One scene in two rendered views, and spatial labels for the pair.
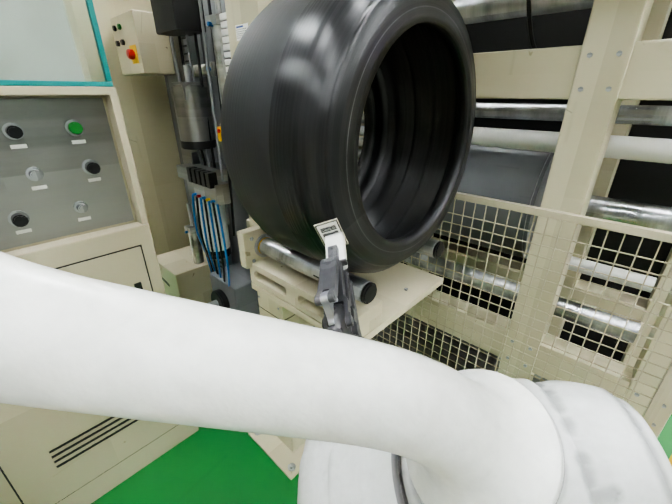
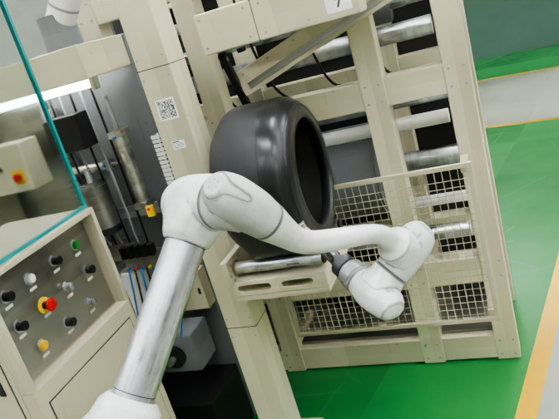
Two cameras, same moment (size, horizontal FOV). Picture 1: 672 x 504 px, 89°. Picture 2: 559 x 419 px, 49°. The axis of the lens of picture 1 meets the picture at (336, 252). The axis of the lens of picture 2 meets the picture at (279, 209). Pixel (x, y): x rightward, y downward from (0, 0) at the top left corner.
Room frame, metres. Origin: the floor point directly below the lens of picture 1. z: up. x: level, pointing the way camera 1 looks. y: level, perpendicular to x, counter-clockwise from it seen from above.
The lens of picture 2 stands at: (-1.19, 0.72, 1.73)
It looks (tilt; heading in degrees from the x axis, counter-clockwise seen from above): 18 degrees down; 339
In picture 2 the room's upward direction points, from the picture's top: 17 degrees counter-clockwise
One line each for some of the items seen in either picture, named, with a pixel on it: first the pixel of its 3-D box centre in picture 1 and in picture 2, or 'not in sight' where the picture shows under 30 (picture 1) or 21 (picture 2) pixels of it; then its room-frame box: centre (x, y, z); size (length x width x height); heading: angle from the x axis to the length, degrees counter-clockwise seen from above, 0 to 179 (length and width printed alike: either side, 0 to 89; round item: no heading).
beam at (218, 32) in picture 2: not in sight; (282, 11); (0.93, -0.33, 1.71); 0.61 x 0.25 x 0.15; 47
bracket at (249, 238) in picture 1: (302, 229); (245, 251); (0.92, 0.10, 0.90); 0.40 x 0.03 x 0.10; 137
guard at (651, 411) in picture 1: (475, 310); (375, 258); (0.88, -0.43, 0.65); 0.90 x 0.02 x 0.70; 47
